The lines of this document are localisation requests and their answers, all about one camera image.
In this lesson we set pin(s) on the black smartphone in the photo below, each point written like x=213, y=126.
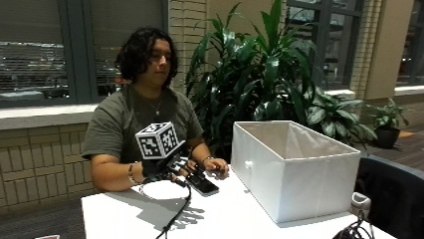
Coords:
x=204, y=185

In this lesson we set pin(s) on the white marker cube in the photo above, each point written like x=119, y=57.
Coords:
x=156, y=141

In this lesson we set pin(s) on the white fabric storage box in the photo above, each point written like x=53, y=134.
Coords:
x=301, y=179

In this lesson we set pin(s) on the the person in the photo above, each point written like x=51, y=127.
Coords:
x=112, y=129

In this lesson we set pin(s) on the broad-leaved green plant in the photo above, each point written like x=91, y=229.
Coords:
x=338, y=118

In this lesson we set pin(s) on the tall green leafy plant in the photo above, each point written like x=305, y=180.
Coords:
x=261, y=73

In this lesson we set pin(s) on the white plastic device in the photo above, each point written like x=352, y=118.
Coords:
x=360, y=203

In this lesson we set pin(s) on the grey stone window sill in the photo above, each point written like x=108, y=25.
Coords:
x=42, y=116

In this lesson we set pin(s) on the red and white object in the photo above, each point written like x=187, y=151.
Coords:
x=49, y=237

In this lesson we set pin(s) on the black plant pot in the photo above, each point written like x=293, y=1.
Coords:
x=388, y=137

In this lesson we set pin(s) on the dark padded chair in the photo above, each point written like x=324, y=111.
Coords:
x=396, y=195

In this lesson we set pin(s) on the small potted green plant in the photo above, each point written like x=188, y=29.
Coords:
x=388, y=114

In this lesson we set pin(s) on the narrow grey-framed window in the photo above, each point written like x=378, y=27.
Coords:
x=336, y=43

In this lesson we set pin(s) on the large grey-framed window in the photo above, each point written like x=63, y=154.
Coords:
x=41, y=53

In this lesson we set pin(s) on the dark window at edge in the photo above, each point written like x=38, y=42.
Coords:
x=413, y=43

